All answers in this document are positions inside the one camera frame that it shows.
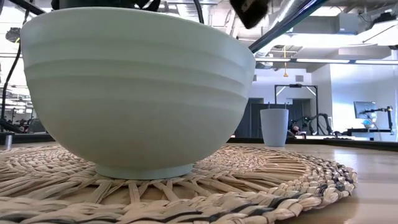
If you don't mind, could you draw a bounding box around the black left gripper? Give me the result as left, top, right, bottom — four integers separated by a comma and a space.
51, 0, 162, 10

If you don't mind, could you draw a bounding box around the pale green ribbed bowl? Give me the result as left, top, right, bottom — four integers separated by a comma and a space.
20, 6, 257, 180

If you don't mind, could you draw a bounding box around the long ceiling light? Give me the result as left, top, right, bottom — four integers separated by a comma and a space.
354, 59, 398, 65
295, 58, 351, 64

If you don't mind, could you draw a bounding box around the pale grey-blue cup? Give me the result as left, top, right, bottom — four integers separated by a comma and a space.
259, 108, 290, 147

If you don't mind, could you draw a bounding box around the computer monitor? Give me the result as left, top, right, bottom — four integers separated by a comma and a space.
353, 101, 377, 121

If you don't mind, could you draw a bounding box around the round woven straw placemat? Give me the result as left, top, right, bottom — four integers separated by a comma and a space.
0, 143, 358, 224

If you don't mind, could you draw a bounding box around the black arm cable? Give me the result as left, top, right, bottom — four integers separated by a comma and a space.
192, 0, 205, 25

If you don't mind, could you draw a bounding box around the yellow hanging cord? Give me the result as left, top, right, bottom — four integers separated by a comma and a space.
282, 46, 289, 78

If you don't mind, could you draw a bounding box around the black upright rig frame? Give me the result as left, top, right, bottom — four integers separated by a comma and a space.
274, 83, 319, 135

